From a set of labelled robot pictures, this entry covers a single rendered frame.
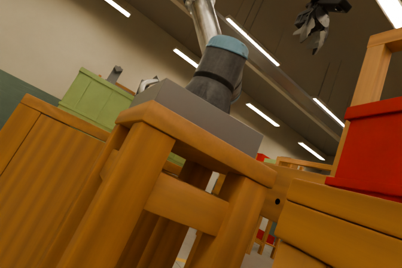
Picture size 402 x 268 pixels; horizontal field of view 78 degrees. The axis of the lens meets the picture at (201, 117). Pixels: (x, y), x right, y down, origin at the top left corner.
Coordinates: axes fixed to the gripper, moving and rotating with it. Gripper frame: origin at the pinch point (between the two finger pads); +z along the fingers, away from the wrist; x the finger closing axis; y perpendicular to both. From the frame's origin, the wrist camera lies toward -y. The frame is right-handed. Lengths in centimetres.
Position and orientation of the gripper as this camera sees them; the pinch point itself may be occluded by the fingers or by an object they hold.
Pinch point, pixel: (310, 45)
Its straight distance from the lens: 89.0
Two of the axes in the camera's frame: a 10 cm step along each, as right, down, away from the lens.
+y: -4.9, 0.2, 8.7
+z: -4.1, 8.8, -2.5
